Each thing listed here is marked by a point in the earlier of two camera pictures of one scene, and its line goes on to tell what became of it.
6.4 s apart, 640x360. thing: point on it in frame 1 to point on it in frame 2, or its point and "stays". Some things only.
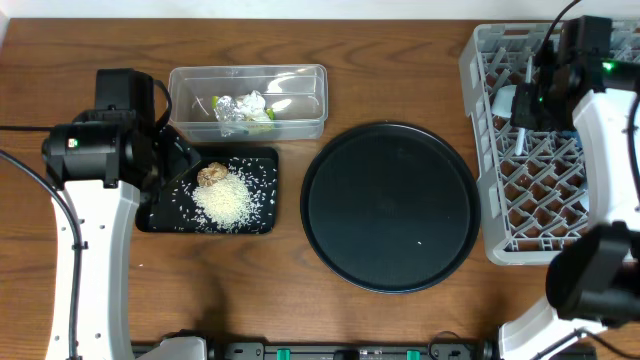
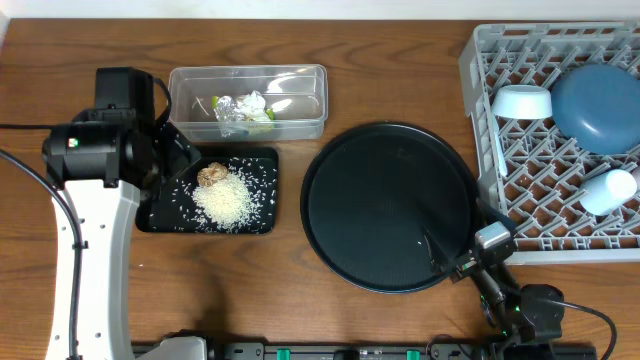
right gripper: x=523 y=107 to x=461 y=265
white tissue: x=252 y=106 stays
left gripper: x=167 y=163 stays
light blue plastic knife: x=521 y=135 to x=499 y=148
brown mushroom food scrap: x=211 y=174 stays
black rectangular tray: x=231 y=190 stays
